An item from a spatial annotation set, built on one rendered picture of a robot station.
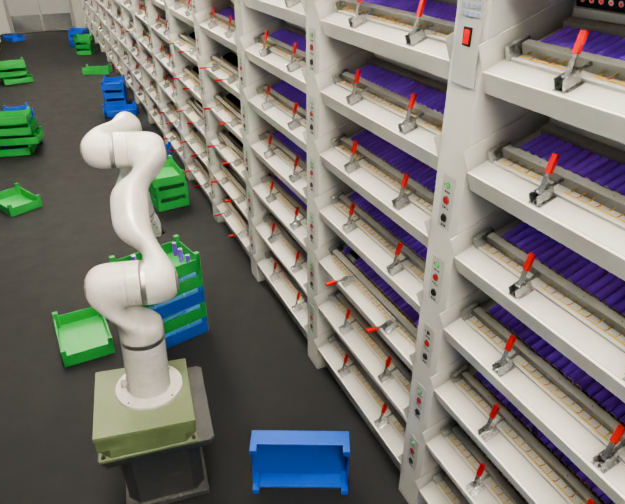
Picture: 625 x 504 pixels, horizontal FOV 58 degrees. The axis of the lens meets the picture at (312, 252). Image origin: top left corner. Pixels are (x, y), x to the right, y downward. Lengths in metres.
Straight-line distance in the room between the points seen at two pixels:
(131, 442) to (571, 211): 1.24
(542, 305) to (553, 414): 0.22
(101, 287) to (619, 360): 1.14
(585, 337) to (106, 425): 1.21
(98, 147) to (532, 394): 1.23
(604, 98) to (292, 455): 1.38
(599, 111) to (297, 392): 1.59
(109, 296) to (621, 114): 1.17
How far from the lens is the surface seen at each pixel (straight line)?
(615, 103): 0.97
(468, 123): 1.17
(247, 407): 2.17
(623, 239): 1.00
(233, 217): 3.15
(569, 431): 1.22
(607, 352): 1.09
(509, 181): 1.15
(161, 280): 1.48
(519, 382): 1.28
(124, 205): 1.56
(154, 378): 1.67
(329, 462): 1.92
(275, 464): 1.93
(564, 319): 1.13
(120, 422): 1.68
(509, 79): 1.08
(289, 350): 2.39
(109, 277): 1.49
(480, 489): 1.58
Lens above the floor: 1.55
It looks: 31 degrees down
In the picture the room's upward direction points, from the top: straight up
